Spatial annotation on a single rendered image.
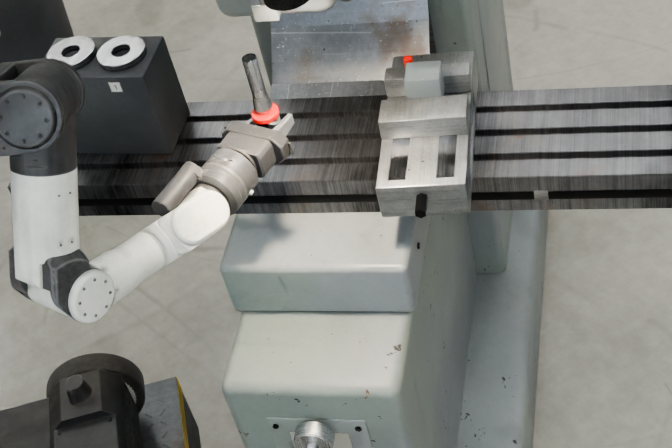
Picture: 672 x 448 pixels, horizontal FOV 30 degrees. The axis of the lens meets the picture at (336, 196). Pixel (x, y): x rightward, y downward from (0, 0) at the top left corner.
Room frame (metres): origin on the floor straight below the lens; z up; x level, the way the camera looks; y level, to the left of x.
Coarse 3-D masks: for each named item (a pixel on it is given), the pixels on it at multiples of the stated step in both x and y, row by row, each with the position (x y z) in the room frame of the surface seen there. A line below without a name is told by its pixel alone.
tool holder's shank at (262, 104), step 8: (248, 56) 1.65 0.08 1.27; (248, 64) 1.63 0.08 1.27; (256, 64) 1.63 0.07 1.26; (248, 72) 1.63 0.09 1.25; (256, 72) 1.63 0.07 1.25; (248, 80) 1.64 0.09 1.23; (256, 80) 1.63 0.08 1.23; (256, 88) 1.63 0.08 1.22; (264, 88) 1.64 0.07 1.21; (256, 96) 1.63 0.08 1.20; (264, 96) 1.63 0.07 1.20; (256, 104) 1.63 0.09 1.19; (264, 104) 1.63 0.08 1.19; (264, 112) 1.63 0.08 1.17
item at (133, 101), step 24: (72, 48) 1.95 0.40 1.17; (96, 48) 1.94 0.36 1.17; (120, 48) 1.91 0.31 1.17; (144, 48) 1.88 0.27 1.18; (96, 72) 1.86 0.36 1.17; (120, 72) 1.84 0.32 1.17; (144, 72) 1.83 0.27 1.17; (168, 72) 1.90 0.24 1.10; (96, 96) 1.85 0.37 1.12; (120, 96) 1.84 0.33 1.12; (144, 96) 1.82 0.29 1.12; (168, 96) 1.87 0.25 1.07; (96, 120) 1.86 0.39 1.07; (120, 120) 1.84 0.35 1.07; (144, 120) 1.83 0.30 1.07; (168, 120) 1.84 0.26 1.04; (96, 144) 1.87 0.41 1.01; (120, 144) 1.85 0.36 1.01; (144, 144) 1.83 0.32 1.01; (168, 144) 1.82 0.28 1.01
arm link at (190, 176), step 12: (192, 168) 1.52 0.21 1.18; (204, 168) 1.53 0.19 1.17; (216, 168) 1.52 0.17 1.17; (180, 180) 1.49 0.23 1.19; (192, 180) 1.50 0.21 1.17; (204, 180) 1.50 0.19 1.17; (216, 180) 1.49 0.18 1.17; (228, 180) 1.49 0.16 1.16; (168, 192) 1.47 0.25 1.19; (180, 192) 1.48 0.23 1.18; (192, 192) 1.49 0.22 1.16; (228, 192) 1.48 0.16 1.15; (240, 192) 1.49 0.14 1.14; (156, 204) 1.46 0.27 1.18; (168, 204) 1.45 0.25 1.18; (180, 204) 1.48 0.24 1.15; (228, 204) 1.48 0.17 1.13; (240, 204) 1.49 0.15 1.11
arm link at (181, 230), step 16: (208, 192) 1.45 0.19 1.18; (176, 208) 1.42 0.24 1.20; (192, 208) 1.42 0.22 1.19; (208, 208) 1.43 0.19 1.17; (224, 208) 1.44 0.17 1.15; (160, 224) 1.40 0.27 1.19; (176, 224) 1.39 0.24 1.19; (192, 224) 1.40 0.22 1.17; (208, 224) 1.41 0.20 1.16; (224, 224) 1.42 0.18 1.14; (160, 240) 1.38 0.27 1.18; (176, 240) 1.38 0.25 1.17; (192, 240) 1.38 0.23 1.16; (176, 256) 1.37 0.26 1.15
